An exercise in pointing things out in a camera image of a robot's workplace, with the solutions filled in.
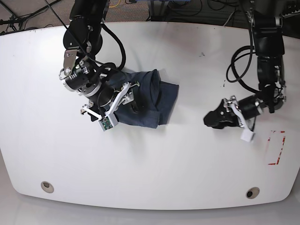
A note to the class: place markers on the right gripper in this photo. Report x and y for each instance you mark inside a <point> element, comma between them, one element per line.
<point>101,97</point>

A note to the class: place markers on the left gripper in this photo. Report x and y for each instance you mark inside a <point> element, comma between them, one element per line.
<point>223,116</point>

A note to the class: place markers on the dark blue T-shirt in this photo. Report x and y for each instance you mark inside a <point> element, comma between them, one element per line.
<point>156,97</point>

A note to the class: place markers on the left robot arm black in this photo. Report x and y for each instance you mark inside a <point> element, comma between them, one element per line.
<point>265,23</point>

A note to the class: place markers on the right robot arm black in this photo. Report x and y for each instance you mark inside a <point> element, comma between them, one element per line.
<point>83,41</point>

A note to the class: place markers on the red tape rectangle marking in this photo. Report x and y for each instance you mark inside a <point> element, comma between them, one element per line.
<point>275,146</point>

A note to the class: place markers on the black tripod legs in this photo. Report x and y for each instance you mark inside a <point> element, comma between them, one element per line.
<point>35,14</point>

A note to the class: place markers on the right table cable grommet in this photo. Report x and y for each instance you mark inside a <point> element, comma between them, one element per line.
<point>252,193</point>

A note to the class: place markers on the table cable grommet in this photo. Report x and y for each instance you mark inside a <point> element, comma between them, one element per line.
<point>47,187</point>
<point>252,193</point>

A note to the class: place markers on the left table cable grommet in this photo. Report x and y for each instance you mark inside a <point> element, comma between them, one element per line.
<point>47,187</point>

